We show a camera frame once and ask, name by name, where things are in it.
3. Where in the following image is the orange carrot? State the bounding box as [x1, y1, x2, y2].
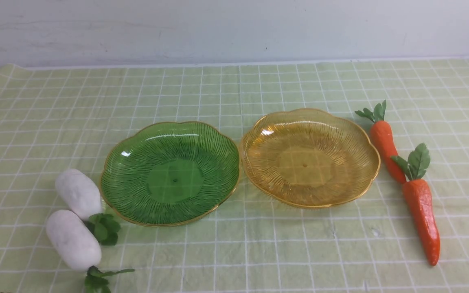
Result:
[391, 143, 441, 267]
[354, 100, 406, 185]

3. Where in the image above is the white radish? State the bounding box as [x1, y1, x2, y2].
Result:
[46, 210, 135, 293]
[55, 169, 121, 246]

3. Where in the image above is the green plastic flower plate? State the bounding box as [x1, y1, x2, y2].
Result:
[99, 122, 241, 227]

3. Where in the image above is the amber plastic flower plate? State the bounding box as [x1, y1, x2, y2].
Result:
[239, 108, 381, 209]

